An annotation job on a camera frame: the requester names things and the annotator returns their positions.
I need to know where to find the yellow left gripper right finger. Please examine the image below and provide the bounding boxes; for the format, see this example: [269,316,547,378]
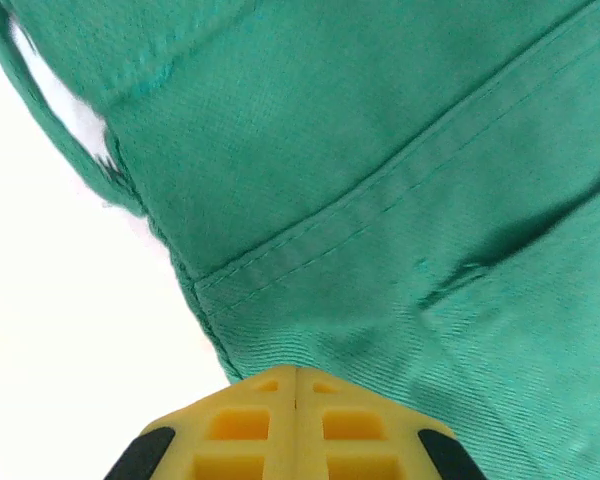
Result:
[294,366,487,480]

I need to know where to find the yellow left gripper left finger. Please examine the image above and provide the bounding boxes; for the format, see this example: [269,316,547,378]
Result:
[102,364,297,480]

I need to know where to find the green long pants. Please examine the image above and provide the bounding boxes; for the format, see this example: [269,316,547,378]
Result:
[0,0,600,480]

